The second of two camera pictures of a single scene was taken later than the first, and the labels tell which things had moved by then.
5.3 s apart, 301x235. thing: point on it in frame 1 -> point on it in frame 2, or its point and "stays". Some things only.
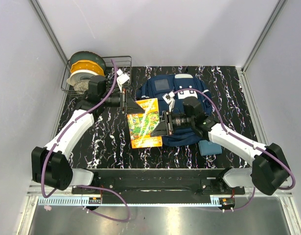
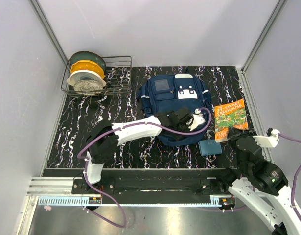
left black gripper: x=128 y=105 -> x=187 y=129
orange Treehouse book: x=142 y=125 -> x=232 y=114
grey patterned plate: x=81 y=86 stays
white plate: x=80 y=75 stays
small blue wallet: x=208 y=148 stays
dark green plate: x=89 y=56 stays
